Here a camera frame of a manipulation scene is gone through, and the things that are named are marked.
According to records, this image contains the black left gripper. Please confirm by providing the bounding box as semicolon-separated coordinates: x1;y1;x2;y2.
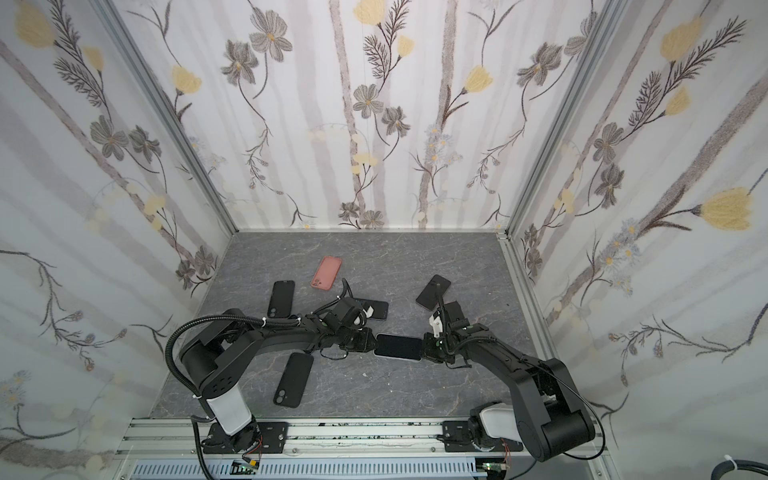
336;328;383;354

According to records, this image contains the black phone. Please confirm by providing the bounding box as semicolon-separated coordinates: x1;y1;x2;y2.
361;299;389;320
416;274;452;311
374;334;423;361

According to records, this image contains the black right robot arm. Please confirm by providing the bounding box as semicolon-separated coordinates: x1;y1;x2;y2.
422;297;606;462

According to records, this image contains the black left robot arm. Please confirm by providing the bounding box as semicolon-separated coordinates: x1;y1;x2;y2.
164;297;375;437

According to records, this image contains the pink phone case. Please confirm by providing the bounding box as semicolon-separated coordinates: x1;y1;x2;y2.
310;256;342;291

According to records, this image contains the black phone case far left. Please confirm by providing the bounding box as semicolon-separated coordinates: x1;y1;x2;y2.
267;280;295;318

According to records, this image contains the black phone case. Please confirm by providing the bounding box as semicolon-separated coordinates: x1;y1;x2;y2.
267;280;295;318
273;352;314;408

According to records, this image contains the black phone case front left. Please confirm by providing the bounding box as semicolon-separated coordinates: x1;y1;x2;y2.
273;352;314;408

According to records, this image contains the small green circuit board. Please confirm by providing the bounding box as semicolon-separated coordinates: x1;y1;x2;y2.
230;459;260;476

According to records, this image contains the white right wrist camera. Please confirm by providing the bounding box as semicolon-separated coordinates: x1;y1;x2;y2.
429;314;444;338

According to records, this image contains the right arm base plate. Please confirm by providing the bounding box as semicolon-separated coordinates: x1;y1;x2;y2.
438;419;524;453

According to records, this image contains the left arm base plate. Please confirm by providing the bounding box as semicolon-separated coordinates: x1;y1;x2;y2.
202;420;288;454

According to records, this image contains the white slotted cable duct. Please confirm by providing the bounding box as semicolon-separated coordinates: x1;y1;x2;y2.
121;458;487;479

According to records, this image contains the aluminium mounting rail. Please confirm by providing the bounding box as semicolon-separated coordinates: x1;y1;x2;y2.
110;415;610;463

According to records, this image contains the black cable bottom right corner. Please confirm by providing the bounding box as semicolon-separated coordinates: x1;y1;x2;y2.
710;455;768;480

